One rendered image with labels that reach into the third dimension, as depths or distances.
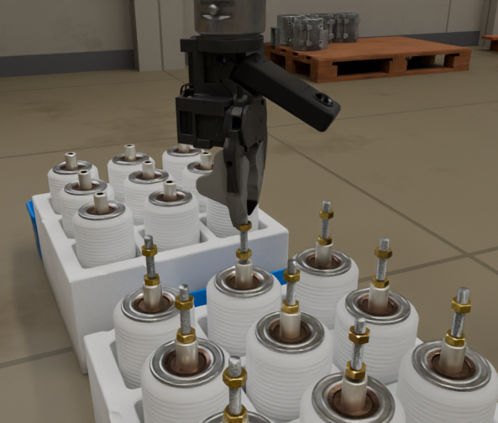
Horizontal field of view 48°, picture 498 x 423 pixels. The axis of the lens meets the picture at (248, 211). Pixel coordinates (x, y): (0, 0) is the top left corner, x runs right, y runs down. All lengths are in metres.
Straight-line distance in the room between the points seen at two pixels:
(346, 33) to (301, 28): 0.52
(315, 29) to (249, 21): 2.98
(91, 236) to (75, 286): 0.08
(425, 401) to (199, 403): 0.22
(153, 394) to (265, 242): 0.49
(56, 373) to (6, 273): 0.39
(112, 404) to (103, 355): 0.09
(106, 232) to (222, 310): 0.29
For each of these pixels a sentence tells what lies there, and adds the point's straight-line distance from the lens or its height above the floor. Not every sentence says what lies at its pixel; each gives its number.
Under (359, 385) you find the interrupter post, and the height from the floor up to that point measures 0.28.
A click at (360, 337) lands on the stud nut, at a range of 0.50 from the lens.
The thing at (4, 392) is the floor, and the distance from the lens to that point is 1.01.
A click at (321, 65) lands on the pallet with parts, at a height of 0.10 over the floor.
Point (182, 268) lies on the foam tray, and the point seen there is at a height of 0.16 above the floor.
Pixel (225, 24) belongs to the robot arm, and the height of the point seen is 0.56.
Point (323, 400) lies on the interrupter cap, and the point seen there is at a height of 0.25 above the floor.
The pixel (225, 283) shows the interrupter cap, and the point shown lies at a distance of 0.71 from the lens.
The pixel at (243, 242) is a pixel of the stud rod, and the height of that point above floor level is 0.31.
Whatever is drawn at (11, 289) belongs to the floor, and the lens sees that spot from 1.28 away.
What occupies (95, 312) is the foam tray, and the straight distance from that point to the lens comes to 0.94.
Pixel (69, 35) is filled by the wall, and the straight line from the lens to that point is 3.78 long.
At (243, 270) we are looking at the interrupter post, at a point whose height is 0.27.
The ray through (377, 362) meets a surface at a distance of 0.67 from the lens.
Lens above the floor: 0.62
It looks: 24 degrees down
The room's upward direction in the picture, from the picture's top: straight up
